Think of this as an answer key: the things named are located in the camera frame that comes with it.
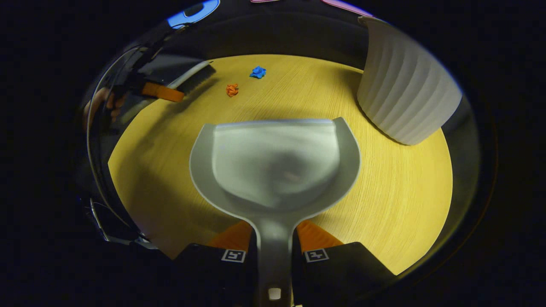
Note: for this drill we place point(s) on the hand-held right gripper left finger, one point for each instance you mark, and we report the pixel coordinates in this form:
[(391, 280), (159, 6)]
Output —
[(213, 273)]

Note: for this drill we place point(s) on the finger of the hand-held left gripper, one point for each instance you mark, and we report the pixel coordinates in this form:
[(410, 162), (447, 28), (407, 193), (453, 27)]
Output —
[(164, 92)]

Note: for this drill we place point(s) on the blue paper scrap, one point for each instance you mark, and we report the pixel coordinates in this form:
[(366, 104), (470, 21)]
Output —
[(258, 72)]

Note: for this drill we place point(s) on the white plastic dustpan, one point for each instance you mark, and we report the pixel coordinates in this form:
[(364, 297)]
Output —
[(273, 170)]

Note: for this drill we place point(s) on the small white broom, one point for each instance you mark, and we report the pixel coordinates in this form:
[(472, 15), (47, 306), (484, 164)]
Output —
[(190, 74)]

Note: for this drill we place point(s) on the orange paper scrap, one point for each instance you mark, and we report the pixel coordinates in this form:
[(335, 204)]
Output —
[(232, 90)]

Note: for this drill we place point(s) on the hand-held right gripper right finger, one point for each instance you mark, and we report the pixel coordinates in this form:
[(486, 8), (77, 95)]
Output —
[(337, 273)]

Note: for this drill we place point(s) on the white ribbed garbage bin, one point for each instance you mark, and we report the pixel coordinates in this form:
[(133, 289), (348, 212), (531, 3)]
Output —
[(405, 94)]

